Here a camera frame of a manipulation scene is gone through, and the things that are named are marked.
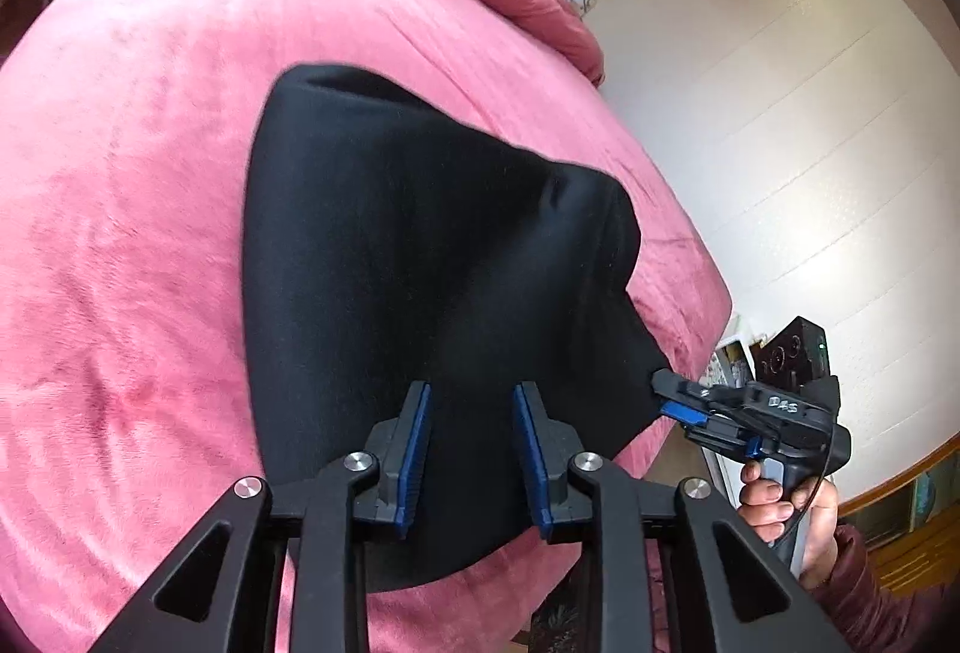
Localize person's right forearm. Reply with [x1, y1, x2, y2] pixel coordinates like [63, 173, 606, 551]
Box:
[811, 522, 947, 653]

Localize black pants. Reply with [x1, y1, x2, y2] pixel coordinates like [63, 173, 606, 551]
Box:
[241, 64, 676, 594]

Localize pink plush bed blanket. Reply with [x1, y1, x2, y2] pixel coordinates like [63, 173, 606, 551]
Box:
[0, 0, 733, 653]

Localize white picture book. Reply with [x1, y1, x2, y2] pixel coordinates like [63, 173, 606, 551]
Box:
[706, 332, 755, 400]

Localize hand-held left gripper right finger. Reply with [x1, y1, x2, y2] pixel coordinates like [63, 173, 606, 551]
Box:
[511, 381, 852, 653]

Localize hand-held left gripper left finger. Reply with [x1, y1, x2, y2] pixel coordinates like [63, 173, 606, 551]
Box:
[90, 381, 434, 653]

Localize person's right hand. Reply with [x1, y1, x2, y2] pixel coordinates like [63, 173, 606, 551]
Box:
[738, 461, 841, 588]

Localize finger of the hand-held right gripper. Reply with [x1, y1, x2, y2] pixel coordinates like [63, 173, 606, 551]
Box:
[660, 399, 745, 435]
[651, 368, 751, 403]

